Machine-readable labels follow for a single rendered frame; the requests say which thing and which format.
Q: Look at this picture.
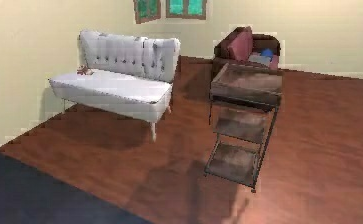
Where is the brown three-tier shelf table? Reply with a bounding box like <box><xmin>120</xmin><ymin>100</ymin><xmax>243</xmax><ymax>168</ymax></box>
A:
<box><xmin>203</xmin><ymin>62</ymin><xmax>285</xmax><ymax>194</ymax></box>

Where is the white tufted sofa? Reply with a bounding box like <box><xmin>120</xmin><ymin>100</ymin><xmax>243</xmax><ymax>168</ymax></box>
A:
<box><xmin>48</xmin><ymin>29</ymin><xmax>182</xmax><ymax>143</ymax></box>

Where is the dark red cushion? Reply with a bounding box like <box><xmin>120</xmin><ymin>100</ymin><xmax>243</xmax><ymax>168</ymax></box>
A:
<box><xmin>226</xmin><ymin>30</ymin><xmax>255</xmax><ymax>62</ymax></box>

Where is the grey flat cushion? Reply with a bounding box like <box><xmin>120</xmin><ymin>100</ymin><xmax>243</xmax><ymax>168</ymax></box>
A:
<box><xmin>248</xmin><ymin>54</ymin><xmax>273</xmax><ymax>66</ymax></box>

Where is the blue round object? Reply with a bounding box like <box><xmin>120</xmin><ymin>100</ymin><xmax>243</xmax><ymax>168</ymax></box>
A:
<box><xmin>260</xmin><ymin>48</ymin><xmax>275</xmax><ymax>59</ymax></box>

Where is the small reddish brown object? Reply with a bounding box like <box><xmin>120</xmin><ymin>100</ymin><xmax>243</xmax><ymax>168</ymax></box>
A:
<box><xmin>76</xmin><ymin>65</ymin><xmax>95</xmax><ymax>76</ymax></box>

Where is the dark brown armchair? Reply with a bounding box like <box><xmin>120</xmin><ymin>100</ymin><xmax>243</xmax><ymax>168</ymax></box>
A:
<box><xmin>211</xmin><ymin>25</ymin><xmax>282</xmax><ymax>80</ymax></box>

